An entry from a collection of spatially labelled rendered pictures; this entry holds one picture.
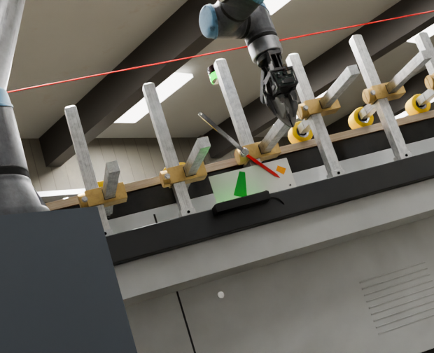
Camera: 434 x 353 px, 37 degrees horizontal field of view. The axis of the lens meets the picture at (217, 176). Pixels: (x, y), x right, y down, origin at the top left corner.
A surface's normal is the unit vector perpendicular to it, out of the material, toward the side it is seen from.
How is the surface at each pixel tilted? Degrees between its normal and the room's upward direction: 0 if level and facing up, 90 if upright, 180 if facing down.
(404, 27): 90
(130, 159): 90
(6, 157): 90
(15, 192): 70
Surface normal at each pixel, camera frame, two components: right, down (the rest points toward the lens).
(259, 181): 0.20, -0.31
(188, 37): -0.71, 0.04
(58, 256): 0.64, -0.38
